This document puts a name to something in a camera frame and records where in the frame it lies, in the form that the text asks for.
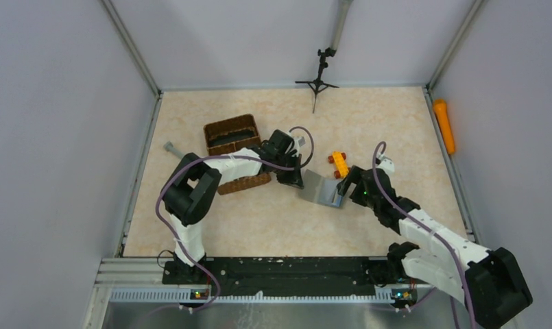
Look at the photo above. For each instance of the brown wicker basket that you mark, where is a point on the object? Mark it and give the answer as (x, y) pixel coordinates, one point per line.
(230, 135)

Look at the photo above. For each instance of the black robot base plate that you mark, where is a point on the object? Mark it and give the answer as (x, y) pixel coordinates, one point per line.
(376, 270)

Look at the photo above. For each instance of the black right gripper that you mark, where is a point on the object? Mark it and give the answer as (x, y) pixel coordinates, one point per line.
(351, 182)

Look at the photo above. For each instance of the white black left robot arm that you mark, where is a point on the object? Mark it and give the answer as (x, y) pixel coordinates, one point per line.
(189, 192)

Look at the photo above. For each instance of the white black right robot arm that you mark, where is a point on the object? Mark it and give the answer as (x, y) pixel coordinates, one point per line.
(489, 283)

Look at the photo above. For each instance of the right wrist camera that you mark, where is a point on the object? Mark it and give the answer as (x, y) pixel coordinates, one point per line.
(386, 164)

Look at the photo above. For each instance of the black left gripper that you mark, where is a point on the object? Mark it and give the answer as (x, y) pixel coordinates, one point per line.
(292, 176)

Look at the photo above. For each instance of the orange flashlight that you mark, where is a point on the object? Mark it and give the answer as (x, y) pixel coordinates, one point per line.
(441, 114)

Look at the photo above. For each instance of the grey dumbbell-shaped plastic part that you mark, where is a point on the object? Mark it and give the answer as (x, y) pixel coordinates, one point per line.
(170, 148)

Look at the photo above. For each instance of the black camera tripod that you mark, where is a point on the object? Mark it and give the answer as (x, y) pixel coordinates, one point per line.
(318, 85)

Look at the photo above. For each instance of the yellow red toy brick car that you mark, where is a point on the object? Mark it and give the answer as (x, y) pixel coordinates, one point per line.
(338, 159)

